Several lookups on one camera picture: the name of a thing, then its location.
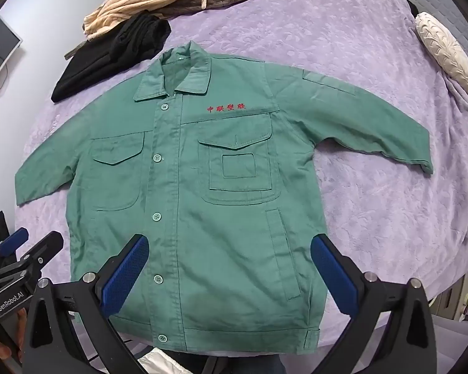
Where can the person's white clothing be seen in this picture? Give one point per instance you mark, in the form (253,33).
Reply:
(162,362)

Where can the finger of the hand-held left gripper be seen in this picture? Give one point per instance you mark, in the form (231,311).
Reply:
(46,246)
(13,240)

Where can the white framed monitor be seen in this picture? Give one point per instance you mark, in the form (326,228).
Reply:
(0,46)

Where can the green shorts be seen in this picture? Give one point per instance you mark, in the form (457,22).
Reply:
(218,202)

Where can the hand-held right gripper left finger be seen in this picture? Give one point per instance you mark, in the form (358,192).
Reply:
(125,276)

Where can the white textured pillow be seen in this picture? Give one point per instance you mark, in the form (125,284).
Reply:
(446,50)

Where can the black folded garment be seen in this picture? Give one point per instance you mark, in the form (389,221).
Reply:
(101,62)

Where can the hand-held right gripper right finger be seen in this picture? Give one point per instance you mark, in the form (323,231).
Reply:
(334,276)

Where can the purple embossed blanket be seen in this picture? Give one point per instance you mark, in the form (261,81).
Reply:
(335,46)

